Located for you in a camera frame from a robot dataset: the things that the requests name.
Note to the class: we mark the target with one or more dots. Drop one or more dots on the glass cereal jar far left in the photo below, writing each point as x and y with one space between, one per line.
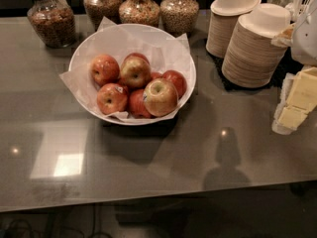
53 21

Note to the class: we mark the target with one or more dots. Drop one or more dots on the red apple front centre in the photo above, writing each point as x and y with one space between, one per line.
136 105

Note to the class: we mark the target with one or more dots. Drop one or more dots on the white paper liner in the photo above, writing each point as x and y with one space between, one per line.
79 83

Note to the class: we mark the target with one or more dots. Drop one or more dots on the glass cereal jar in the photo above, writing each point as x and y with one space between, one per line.
96 10
179 16
53 21
144 12

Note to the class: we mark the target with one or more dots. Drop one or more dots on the white bowl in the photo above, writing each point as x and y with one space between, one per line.
132 37

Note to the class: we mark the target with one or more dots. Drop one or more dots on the dark red apple right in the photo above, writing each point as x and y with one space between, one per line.
178 80

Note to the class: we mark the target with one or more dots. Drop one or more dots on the red-yellow apple centre top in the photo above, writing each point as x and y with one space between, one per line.
135 72

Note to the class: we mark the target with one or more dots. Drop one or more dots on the red apple back left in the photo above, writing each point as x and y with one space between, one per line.
104 69

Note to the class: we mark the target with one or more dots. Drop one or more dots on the paper bowl stack back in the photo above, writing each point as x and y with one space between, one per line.
224 16

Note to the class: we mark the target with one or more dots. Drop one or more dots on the red apple front left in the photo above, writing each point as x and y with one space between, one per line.
111 98

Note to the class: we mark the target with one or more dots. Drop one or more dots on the small red apple middle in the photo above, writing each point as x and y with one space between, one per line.
156 75

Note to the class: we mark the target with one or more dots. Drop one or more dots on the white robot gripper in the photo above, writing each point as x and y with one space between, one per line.
305 40

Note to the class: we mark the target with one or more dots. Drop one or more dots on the yellow-green apple front right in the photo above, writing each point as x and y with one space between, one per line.
160 97

